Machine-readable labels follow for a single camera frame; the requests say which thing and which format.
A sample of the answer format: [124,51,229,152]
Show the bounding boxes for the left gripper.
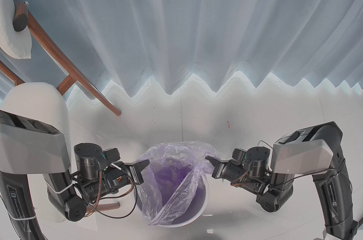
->
[99,159,150,196]

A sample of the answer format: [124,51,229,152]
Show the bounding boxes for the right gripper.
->
[205,156,248,181]

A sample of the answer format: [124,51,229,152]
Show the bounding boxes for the purple plastic bag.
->
[136,141,223,226]

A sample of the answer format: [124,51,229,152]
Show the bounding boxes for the white trash bin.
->
[136,174,210,228]

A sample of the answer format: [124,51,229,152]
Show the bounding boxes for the cream padded wooden chair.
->
[0,0,122,225]

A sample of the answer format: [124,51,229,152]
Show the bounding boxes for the pale blue curtain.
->
[0,0,363,99]

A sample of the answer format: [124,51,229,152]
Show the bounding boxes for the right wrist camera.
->
[231,148,248,163]

